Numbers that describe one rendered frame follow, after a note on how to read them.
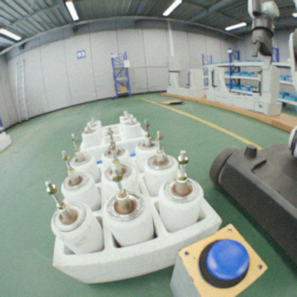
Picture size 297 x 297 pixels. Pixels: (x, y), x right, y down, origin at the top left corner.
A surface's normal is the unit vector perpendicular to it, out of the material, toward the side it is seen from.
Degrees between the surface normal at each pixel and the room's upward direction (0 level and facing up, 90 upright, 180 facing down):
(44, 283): 0
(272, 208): 90
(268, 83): 90
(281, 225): 90
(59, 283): 0
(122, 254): 0
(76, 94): 90
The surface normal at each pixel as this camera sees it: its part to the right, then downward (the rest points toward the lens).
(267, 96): -0.96, 0.20
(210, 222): -0.09, -0.89
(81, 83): 0.28, 0.41
